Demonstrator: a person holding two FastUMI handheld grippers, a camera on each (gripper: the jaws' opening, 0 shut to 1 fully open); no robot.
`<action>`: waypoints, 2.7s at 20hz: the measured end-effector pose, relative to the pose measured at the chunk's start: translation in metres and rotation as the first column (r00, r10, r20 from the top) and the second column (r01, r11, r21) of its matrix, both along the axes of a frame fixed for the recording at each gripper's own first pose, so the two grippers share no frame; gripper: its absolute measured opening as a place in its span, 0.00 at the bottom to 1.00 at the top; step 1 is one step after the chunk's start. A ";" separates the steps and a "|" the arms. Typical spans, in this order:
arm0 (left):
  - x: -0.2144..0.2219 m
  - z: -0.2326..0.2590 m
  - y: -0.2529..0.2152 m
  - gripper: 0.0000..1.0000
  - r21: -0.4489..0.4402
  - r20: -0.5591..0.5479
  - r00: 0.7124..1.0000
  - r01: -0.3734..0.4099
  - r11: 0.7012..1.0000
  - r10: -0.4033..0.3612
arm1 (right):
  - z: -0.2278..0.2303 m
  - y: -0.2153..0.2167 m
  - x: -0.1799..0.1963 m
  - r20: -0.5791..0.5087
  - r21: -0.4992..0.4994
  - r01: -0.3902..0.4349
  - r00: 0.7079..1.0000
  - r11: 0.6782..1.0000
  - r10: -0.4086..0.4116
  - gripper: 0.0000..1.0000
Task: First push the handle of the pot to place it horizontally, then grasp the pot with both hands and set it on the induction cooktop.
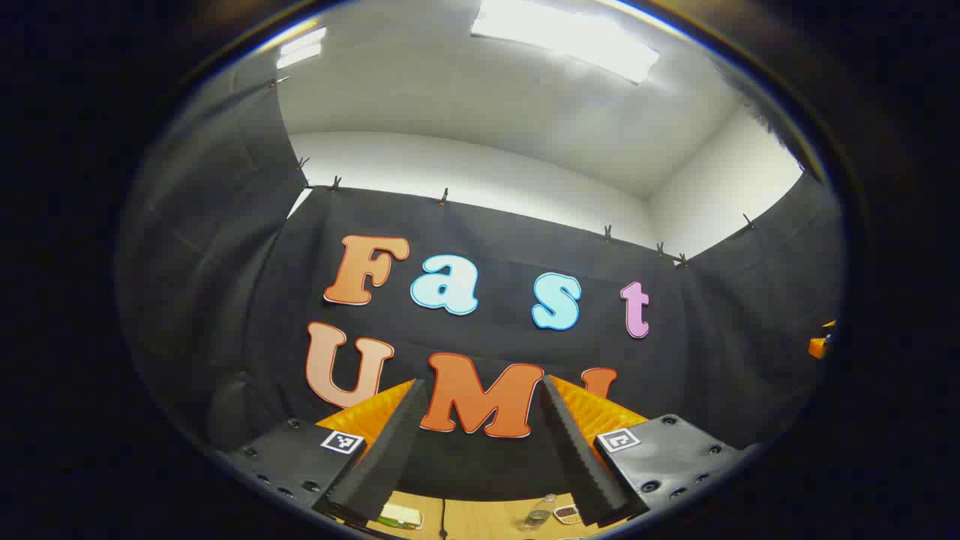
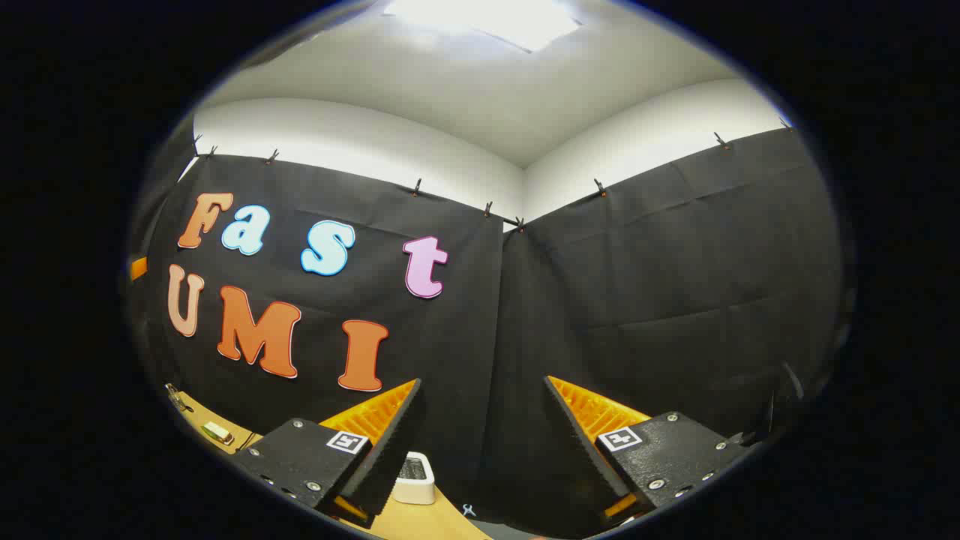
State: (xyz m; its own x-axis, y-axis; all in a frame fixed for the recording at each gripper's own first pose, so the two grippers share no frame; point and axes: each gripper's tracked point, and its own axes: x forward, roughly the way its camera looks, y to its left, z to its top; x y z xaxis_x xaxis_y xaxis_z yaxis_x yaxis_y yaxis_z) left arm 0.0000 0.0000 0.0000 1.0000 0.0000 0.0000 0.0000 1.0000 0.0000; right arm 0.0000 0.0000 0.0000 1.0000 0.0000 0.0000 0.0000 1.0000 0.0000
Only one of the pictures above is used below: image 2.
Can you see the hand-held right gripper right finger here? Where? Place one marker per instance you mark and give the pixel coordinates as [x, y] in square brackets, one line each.
[585, 450]

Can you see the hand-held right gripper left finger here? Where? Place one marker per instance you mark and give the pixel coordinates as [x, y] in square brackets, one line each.
[390, 457]

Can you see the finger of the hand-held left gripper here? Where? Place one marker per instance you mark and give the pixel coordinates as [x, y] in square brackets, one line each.
[139, 268]

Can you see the white toaster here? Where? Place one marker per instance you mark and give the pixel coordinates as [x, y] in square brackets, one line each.
[414, 480]

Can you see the black backdrop cloth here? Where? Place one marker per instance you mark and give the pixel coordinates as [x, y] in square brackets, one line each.
[637, 300]

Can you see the sandwich with lettuce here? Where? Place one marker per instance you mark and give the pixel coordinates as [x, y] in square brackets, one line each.
[217, 432]

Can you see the row of black cloth clips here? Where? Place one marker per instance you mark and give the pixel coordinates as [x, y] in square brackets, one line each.
[416, 187]

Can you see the ceiling light panel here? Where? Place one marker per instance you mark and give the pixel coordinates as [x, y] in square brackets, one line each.
[487, 19]

